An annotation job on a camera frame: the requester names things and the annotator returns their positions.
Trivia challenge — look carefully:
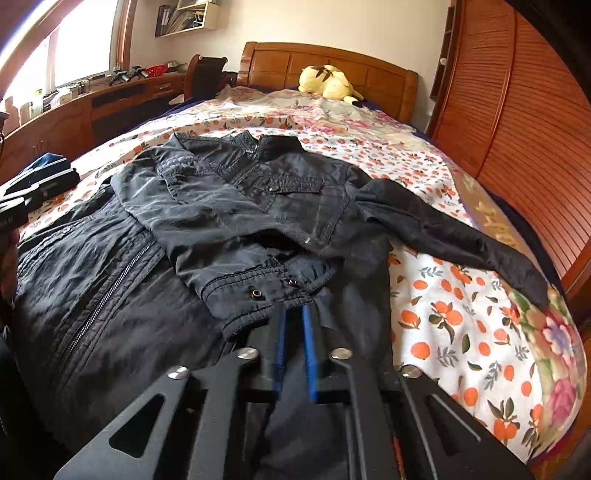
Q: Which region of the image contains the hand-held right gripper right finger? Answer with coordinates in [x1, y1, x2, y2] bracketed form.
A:
[300, 305, 537, 480]

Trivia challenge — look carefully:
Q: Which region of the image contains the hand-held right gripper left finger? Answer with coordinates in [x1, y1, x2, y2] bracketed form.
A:
[53, 305, 289, 480]

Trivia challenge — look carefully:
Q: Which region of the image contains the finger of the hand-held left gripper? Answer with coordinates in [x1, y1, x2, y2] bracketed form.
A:
[0, 167, 80, 208]

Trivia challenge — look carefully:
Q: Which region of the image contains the wooden desk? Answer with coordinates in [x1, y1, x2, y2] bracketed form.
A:
[0, 69, 188, 185]

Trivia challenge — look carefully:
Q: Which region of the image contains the orange-print white bed sheet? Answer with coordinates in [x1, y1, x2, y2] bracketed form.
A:
[23, 99, 550, 462]

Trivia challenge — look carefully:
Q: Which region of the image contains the window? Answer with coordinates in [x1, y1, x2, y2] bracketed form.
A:
[0, 0, 126, 103]

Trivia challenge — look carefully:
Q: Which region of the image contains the wooden chair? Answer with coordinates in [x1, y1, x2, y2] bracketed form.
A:
[185, 54, 230, 104]

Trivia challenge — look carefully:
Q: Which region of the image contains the row of books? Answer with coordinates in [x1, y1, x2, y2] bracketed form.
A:
[157, 4, 205, 35]

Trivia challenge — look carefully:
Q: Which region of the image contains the gold floral bedspread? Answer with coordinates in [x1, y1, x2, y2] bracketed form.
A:
[455, 170, 588, 462]

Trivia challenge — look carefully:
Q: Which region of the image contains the pale pink floral blanket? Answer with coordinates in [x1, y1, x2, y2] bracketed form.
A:
[217, 87, 419, 145]

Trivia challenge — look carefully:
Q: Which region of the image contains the yellow plush toy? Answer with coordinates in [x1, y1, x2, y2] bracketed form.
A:
[298, 65, 365, 103]

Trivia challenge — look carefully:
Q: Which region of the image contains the wooden headboard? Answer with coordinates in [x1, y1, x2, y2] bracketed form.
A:
[236, 41, 419, 124]

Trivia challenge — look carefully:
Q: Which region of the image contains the wooden louvered wardrobe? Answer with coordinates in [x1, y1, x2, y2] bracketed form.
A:
[425, 0, 591, 324]

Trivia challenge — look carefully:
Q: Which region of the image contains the white wall shelf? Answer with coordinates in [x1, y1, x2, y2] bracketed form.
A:
[154, 0, 219, 38]

